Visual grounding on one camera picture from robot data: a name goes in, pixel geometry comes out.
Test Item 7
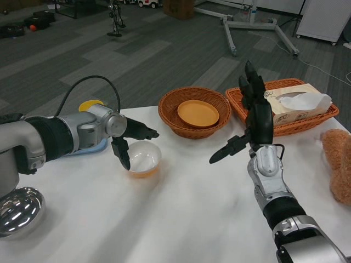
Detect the large white hoist frame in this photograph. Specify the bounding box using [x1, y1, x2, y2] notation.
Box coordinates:
[193, 0, 300, 58]

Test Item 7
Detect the orange plastic plate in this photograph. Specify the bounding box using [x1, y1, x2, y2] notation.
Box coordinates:
[177, 100, 220, 129]

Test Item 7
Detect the yellow plastic cup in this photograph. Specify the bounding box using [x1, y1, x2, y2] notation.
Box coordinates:
[78, 100, 106, 112]

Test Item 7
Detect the rectangular wicker basket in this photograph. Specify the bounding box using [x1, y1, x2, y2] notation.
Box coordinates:
[225, 78, 340, 137]

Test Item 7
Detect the white cabinet on castors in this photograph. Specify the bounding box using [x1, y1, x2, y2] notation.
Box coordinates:
[295, 0, 351, 46]

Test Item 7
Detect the white floor cable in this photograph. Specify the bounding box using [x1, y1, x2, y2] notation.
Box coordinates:
[248, 27, 351, 83]

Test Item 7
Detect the shiny steel bowl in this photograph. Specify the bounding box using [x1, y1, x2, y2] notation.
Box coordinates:
[0, 186, 46, 238]

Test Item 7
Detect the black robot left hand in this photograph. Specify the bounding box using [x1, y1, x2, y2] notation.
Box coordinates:
[111, 117, 160, 171]

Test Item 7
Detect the light blue plastic tray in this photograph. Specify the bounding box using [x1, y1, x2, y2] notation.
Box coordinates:
[73, 136, 107, 156]

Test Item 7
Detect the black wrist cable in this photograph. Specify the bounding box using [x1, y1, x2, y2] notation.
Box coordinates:
[54, 75, 122, 117]

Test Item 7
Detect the hanging humanoid robot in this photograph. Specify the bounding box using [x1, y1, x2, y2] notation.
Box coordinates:
[106, 0, 127, 38]

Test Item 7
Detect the round wicker basket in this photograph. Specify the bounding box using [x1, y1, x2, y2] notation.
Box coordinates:
[158, 87, 231, 140]

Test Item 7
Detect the black tripod stand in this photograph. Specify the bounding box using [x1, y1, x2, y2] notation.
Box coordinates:
[279, 0, 307, 38]

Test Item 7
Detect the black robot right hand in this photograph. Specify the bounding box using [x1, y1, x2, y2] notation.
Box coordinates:
[208, 60, 274, 165]

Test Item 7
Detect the black bag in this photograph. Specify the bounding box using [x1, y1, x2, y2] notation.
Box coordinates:
[24, 11, 56, 30]

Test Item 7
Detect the tissue box with white tissue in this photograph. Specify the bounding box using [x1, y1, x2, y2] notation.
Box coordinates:
[263, 83, 333, 127]

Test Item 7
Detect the brown plush teddy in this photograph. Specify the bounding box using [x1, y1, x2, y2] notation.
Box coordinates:
[320, 129, 351, 205]

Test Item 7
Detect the white and orange plastic bowl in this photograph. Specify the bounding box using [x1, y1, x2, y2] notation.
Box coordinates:
[124, 141, 162, 179]

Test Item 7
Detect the long black case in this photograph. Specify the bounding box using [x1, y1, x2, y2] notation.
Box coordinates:
[0, 24, 25, 39]

